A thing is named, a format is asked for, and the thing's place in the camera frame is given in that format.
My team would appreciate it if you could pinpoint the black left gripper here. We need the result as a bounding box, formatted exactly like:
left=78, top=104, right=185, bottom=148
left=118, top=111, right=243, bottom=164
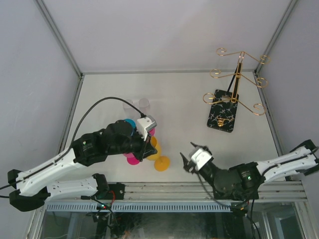
left=108, top=126, right=158, bottom=162

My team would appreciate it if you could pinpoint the pink wine glass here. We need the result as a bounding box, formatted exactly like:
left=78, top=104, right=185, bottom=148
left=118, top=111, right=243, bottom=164
left=149, top=128, right=156, bottom=136
left=124, top=153, right=140, bottom=165

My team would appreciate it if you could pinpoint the yellow wine glass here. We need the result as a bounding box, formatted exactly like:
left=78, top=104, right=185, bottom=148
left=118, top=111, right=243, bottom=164
left=147, top=136, right=170, bottom=172

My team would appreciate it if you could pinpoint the cyan wine glass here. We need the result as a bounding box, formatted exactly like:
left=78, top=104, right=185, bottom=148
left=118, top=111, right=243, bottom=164
left=124, top=119, right=136, bottom=128

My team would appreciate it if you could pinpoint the clear champagne flute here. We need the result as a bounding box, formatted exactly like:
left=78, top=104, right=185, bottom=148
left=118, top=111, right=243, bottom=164
left=138, top=98, right=151, bottom=115
left=123, top=100, right=136, bottom=119

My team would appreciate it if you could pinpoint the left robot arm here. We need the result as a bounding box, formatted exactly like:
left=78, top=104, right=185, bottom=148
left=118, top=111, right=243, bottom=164
left=7, top=116, right=157, bottom=212

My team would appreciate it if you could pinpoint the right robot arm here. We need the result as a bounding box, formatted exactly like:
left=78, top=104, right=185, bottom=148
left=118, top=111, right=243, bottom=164
left=181, top=139, right=319, bottom=202

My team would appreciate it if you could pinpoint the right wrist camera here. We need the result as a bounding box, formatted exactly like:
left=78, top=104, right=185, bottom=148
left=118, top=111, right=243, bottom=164
left=189, top=148, right=212, bottom=171

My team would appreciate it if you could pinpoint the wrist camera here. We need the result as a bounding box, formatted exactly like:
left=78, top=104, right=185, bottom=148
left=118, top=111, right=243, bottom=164
left=189, top=148, right=212, bottom=171
left=136, top=116, right=157, bottom=141

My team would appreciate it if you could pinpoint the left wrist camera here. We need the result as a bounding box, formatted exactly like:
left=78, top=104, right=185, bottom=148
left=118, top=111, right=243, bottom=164
left=136, top=116, right=157, bottom=141

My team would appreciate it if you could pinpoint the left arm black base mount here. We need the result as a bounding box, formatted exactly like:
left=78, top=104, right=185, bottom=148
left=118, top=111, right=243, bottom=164
left=97, top=182, right=125, bottom=200

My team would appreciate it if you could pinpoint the right camera black cable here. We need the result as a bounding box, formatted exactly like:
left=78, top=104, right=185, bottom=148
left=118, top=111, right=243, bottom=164
left=196, top=171, right=240, bottom=210

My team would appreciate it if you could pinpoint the camera black cable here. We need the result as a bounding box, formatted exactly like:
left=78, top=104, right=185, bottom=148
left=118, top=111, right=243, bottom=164
left=196, top=171, right=240, bottom=210
left=0, top=97, right=147, bottom=199

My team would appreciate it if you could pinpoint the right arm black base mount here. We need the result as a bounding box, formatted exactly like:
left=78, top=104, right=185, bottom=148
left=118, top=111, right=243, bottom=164
left=213, top=186, right=259, bottom=201

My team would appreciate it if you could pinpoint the gold wire wine glass rack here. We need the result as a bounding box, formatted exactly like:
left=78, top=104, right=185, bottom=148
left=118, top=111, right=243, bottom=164
left=202, top=48, right=271, bottom=133

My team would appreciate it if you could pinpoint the blue slotted cable duct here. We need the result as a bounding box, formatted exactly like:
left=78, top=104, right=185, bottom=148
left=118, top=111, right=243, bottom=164
left=45, top=202, right=230, bottom=213

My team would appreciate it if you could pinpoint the aluminium front frame rail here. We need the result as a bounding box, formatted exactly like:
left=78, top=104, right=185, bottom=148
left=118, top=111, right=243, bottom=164
left=36, top=181, right=307, bottom=201

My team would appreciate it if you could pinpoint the left camera black cable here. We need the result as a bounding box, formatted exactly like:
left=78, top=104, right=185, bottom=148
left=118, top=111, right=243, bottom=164
left=0, top=97, right=147, bottom=199

